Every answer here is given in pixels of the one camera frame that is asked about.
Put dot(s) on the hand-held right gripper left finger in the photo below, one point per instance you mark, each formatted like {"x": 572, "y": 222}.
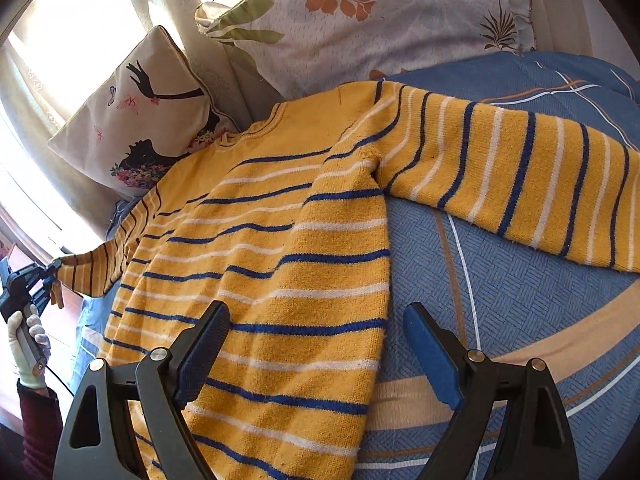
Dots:
{"x": 202, "y": 355}

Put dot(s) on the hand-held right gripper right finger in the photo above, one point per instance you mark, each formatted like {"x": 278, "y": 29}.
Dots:
{"x": 431, "y": 350}

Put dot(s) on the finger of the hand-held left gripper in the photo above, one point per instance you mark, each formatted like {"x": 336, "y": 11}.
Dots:
{"x": 52, "y": 276}

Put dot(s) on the yellow striped knit sweater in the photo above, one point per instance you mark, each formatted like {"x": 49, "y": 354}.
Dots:
{"x": 280, "y": 270}

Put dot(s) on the person's left forearm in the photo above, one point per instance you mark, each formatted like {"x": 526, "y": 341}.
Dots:
{"x": 37, "y": 432}

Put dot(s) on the person's left hand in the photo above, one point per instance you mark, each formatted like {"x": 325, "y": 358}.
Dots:
{"x": 27, "y": 345}

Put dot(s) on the blue patterned bed blanket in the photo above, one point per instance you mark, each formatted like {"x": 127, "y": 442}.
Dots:
{"x": 500, "y": 320}

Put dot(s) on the cream printed throw pillow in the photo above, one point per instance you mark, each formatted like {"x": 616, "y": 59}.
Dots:
{"x": 137, "y": 120}

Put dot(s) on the cream curtain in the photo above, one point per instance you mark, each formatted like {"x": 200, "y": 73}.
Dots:
{"x": 150, "y": 5}

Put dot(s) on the white leaf print pillow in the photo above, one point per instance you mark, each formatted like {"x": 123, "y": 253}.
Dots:
{"x": 370, "y": 25}

